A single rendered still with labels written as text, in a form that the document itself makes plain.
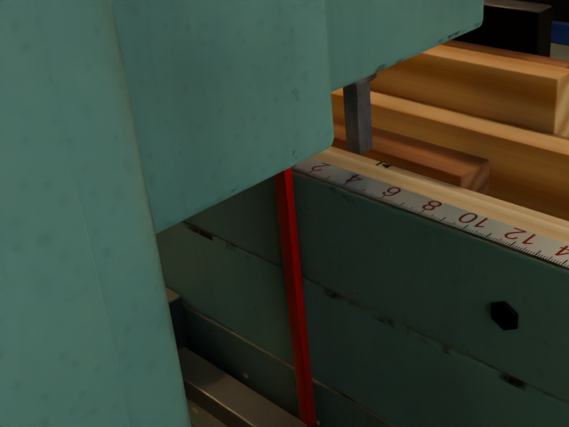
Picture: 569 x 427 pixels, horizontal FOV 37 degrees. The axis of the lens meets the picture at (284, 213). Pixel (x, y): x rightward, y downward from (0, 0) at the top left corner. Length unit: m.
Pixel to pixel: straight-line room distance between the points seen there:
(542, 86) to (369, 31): 0.11
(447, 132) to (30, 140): 0.27
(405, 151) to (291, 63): 0.16
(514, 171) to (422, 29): 0.08
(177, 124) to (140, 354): 0.07
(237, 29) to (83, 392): 0.11
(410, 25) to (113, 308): 0.21
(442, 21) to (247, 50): 0.14
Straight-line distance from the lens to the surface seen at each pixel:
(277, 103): 0.25
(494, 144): 0.39
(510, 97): 0.42
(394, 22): 0.34
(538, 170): 0.38
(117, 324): 0.19
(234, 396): 0.46
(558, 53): 0.49
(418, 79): 0.45
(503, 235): 0.31
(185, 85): 0.23
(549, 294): 0.30
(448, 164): 0.39
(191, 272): 0.47
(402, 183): 0.36
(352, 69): 0.33
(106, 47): 0.17
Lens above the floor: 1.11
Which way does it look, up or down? 28 degrees down
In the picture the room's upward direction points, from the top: 6 degrees counter-clockwise
